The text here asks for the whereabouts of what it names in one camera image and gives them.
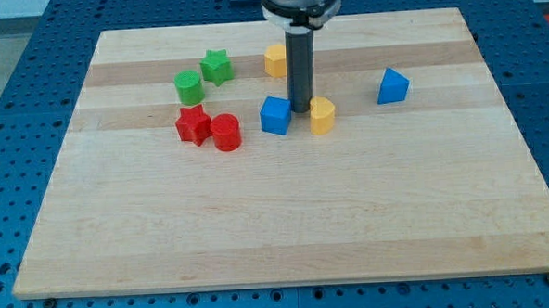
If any wooden board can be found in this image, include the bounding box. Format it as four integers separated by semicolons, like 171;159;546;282
13;7;549;300

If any green star block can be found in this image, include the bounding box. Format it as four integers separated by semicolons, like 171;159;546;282
200;49;234;87

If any blue triangle block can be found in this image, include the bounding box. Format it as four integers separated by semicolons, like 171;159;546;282
377;67;410;105

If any red star block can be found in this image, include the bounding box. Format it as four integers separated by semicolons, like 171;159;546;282
175;104;211;147

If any blue cube block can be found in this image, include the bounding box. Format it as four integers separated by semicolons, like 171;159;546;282
260;96;291;135

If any red cylinder block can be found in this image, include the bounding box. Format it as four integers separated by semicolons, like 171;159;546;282
211;113;241;151

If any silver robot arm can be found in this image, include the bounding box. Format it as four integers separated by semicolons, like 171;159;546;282
261;0;343;113

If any yellow pentagon block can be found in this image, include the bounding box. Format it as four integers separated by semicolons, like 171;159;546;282
263;45;287;78

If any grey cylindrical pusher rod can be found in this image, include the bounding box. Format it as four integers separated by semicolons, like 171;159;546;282
285;31;314;113

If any green cylinder block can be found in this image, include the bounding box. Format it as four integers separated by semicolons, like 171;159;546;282
173;70;205;106

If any yellow heart block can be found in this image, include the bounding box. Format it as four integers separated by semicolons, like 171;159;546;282
310;96;336;135

